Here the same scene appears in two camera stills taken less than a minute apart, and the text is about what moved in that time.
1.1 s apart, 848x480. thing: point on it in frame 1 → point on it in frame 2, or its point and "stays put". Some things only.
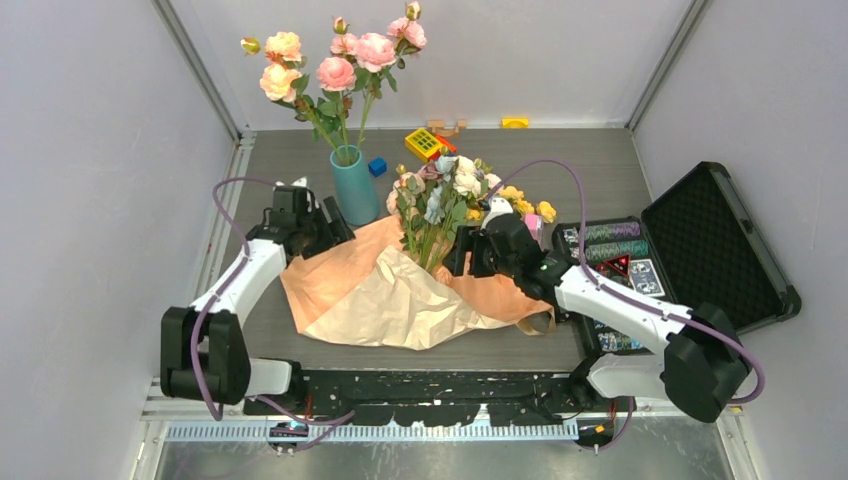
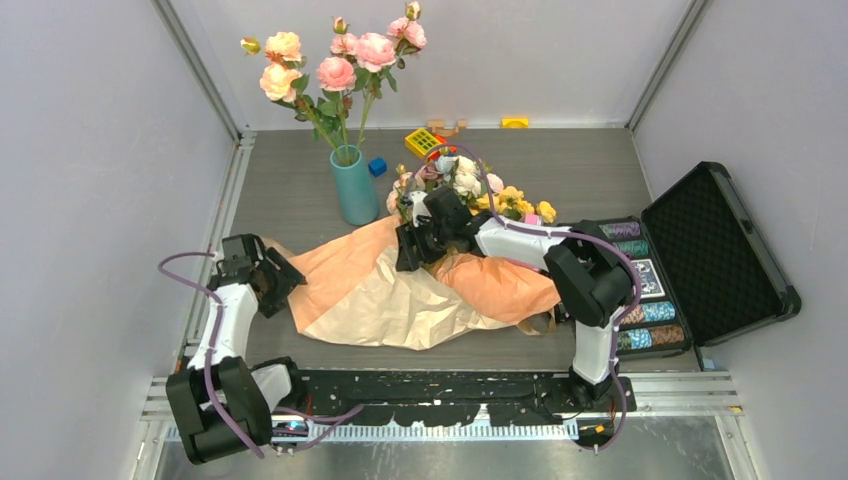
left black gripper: [335, 229] → [287, 280]
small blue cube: [377, 166] stays put
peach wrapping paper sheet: [367, 287] stays put
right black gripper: [468, 239] → [408, 236]
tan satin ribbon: [524, 325] stays put
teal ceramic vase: [356, 195] stays put
